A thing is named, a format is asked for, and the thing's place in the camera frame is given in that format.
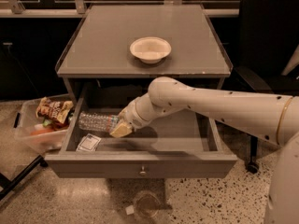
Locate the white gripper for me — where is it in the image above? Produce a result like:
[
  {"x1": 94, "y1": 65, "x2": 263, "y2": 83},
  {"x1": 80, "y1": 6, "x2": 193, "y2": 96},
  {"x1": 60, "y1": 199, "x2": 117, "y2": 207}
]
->
[{"x1": 110, "y1": 97, "x2": 149, "y2": 138}]

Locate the clear plastic water bottle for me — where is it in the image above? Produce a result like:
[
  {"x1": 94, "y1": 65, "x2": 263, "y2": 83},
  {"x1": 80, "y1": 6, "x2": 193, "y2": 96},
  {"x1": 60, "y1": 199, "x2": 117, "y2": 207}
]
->
[{"x1": 78, "y1": 112, "x2": 120, "y2": 133}]

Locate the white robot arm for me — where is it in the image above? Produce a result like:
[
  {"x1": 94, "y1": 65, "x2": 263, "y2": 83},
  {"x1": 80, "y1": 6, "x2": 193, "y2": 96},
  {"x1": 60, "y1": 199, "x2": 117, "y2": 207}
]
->
[{"x1": 110, "y1": 77, "x2": 299, "y2": 224}]

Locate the white card in drawer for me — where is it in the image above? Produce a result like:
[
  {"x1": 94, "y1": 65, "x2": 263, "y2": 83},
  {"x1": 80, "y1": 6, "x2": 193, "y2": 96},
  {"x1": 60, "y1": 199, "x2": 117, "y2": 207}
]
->
[{"x1": 77, "y1": 133, "x2": 101, "y2": 151}]

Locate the grey open top drawer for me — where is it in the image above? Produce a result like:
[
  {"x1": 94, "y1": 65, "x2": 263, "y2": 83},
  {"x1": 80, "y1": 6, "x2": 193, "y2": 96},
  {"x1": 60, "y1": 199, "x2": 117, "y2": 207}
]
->
[{"x1": 45, "y1": 110, "x2": 237, "y2": 178}]

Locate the grey cabinet with counter top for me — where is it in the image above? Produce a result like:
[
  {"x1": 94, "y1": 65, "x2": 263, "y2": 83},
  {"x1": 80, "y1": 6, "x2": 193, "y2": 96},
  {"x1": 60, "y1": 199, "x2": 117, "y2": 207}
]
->
[{"x1": 56, "y1": 5, "x2": 232, "y2": 102}]

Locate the brown snack bag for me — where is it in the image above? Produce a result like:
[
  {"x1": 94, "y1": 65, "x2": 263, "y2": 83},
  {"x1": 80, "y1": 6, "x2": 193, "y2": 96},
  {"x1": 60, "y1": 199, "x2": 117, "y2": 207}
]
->
[{"x1": 36, "y1": 97, "x2": 74, "y2": 124}]

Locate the clear cup on floor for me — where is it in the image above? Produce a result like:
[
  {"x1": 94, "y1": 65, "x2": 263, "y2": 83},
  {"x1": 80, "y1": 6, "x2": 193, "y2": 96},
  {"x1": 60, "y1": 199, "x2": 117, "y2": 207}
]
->
[{"x1": 134, "y1": 190, "x2": 161, "y2": 218}]

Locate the orange item in bin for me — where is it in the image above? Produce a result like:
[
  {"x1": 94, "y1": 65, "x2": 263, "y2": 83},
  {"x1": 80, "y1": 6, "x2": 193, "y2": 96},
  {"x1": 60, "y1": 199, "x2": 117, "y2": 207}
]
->
[{"x1": 30, "y1": 127, "x2": 53, "y2": 135}]

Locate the white paper bowl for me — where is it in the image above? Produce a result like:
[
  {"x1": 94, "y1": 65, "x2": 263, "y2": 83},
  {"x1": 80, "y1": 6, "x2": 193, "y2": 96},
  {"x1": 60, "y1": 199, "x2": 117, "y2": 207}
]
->
[{"x1": 130, "y1": 36, "x2": 172, "y2": 63}]

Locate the clear plastic storage bin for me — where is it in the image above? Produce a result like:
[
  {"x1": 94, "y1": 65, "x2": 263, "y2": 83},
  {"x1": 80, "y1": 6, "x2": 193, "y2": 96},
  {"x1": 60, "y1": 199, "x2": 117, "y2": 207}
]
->
[{"x1": 15, "y1": 94, "x2": 74, "y2": 154}]

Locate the black metal stand leg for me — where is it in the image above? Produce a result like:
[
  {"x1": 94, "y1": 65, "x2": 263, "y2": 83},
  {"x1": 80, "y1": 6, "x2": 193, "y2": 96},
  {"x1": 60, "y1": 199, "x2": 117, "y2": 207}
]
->
[{"x1": 0, "y1": 155, "x2": 48, "y2": 201}]

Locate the black office chair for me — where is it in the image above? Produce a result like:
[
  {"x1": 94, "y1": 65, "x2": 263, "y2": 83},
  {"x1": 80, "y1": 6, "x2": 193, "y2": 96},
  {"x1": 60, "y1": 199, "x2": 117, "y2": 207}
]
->
[{"x1": 230, "y1": 0, "x2": 299, "y2": 175}]

